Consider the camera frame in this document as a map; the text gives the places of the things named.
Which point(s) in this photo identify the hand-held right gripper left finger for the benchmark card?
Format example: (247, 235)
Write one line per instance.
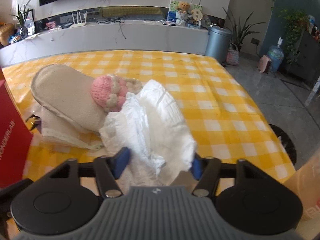
(121, 162)

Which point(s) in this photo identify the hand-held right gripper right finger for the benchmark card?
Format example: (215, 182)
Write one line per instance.
(197, 167)

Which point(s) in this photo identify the white diaper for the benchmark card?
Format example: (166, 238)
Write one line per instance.
(150, 125)

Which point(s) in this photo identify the red box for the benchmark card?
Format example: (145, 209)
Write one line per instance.
(12, 140)

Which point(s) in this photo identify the pink knitted hat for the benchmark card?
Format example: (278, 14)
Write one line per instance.
(105, 90)

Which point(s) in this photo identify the yellow checked tablecloth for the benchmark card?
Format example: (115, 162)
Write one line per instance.
(212, 92)

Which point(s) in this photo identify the beige fleece slipper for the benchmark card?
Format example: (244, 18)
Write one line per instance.
(65, 92)

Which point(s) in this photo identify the dark round object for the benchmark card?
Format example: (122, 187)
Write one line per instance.
(285, 142)

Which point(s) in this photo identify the milk tea cup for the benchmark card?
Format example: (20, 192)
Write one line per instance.
(310, 192)

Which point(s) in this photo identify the small woven basket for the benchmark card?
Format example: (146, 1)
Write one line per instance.
(232, 56)

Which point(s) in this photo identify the white marble TV console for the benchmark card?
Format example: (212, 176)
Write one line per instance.
(125, 40)

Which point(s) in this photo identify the pink bag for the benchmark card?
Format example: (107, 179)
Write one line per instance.
(265, 63)

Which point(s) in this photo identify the grey pedal trash can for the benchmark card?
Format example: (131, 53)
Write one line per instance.
(217, 45)

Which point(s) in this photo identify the blue water jug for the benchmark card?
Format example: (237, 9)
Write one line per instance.
(275, 55)

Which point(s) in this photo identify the long-leaf floor plant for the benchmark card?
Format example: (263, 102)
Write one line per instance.
(240, 33)

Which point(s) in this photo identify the white router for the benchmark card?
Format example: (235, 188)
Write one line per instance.
(77, 25)

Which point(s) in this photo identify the round paper fan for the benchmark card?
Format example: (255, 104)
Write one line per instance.
(196, 15)

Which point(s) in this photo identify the pink photo card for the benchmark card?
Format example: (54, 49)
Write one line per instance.
(51, 25)

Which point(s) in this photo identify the teddy bear bouquet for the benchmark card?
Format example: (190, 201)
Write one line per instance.
(182, 13)

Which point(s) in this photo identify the dark grey cabinet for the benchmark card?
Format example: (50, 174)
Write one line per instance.
(307, 57)

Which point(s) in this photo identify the blue snack bags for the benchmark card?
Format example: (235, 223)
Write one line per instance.
(15, 38)

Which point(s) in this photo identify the green picture board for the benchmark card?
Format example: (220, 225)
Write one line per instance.
(172, 10)

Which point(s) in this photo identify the gold acorn jar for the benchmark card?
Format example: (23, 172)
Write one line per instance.
(6, 35)

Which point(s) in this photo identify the plant in glass vase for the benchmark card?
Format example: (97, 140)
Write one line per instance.
(23, 27)

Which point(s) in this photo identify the green pothos plant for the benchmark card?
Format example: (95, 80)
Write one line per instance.
(292, 27)

